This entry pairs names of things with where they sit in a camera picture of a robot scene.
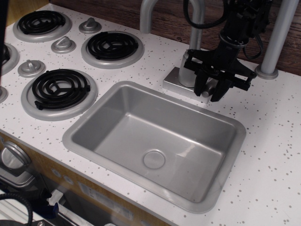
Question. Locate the silver oven dial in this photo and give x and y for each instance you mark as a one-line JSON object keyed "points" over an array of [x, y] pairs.
{"points": [[14, 159]]}

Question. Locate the silver knob front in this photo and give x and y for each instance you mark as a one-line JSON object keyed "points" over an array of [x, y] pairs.
{"points": [[31, 68]]}

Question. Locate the front left stove burner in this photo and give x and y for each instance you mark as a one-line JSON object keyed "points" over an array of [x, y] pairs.
{"points": [[10, 58]]}

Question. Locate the silver knob middle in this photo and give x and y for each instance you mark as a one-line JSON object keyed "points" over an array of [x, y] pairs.
{"points": [[63, 46]]}

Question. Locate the silver faucet lever handle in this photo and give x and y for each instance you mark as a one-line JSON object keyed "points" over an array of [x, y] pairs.
{"points": [[209, 88]]}

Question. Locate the silver knob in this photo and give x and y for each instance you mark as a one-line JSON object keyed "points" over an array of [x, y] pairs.
{"points": [[63, 46], [31, 68], [90, 26]]}

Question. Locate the silver gooseneck faucet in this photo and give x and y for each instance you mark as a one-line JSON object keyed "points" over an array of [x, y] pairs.
{"points": [[180, 80]]}

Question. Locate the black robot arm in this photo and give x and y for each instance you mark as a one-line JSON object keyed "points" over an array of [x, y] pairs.
{"points": [[244, 20]]}

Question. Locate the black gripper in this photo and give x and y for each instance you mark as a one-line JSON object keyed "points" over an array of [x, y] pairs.
{"points": [[220, 64]]}

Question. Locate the stove burner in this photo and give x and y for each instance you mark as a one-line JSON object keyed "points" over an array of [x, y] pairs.
{"points": [[10, 58], [42, 26], [59, 94], [112, 50]]}

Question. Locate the grey plastic sink basin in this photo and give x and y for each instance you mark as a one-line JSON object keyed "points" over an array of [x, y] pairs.
{"points": [[178, 151]]}

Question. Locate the silver knob back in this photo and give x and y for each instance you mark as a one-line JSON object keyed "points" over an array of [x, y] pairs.
{"points": [[90, 26]]}

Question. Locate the silver oven door handle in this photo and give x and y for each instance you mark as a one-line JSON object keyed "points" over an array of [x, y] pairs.
{"points": [[21, 182]]}

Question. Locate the front right stove burner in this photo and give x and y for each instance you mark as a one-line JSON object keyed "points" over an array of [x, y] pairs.
{"points": [[59, 94]]}

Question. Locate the back right stove burner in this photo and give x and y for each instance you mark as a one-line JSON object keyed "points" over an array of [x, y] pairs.
{"points": [[112, 50]]}

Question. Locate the grey vertical post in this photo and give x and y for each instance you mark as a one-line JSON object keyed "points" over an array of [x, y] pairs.
{"points": [[267, 70]]}

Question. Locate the dark blurred foreground pole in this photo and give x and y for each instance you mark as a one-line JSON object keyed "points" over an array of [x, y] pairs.
{"points": [[3, 21]]}

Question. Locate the back left stove burner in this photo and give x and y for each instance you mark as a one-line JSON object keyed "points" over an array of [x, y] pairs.
{"points": [[42, 26]]}

